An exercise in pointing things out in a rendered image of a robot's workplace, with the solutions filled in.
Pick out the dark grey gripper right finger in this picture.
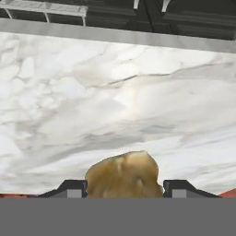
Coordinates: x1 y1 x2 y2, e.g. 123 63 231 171
162 179 223 199

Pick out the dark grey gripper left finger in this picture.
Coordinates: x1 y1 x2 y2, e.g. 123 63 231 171
37 179 89 199

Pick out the red object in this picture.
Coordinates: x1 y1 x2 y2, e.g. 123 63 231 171
218 188 236 199
0 193 39 199

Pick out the brown lumpy object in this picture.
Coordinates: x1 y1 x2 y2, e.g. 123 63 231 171
84 149 165 199

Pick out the white metal stool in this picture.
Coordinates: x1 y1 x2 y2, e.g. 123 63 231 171
132 0 173 14
0 0 89 28

